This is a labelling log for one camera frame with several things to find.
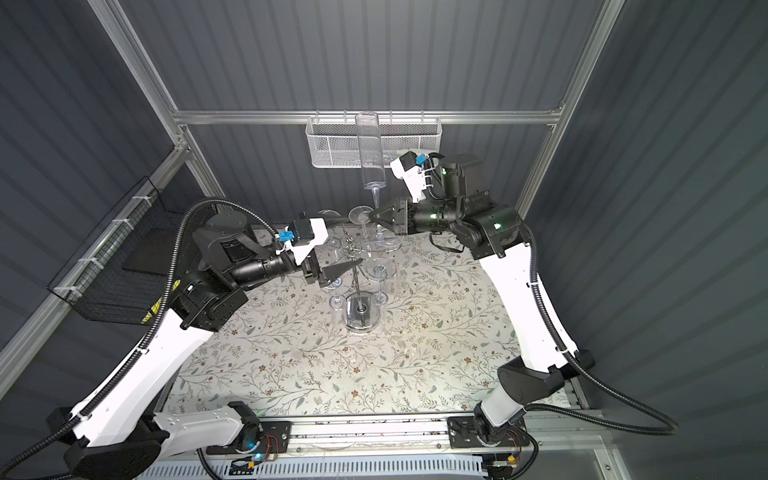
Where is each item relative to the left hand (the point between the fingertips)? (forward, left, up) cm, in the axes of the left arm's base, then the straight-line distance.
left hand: (353, 234), depth 53 cm
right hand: (+5, -4, -2) cm, 6 cm away
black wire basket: (+10, +57, -18) cm, 60 cm away
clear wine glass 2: (+4, -5, -16) cm, 17 cm away
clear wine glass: (+22, 0, -15) cm, 26 cm away
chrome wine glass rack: (+10, +2, -45) cm, 46 cm away
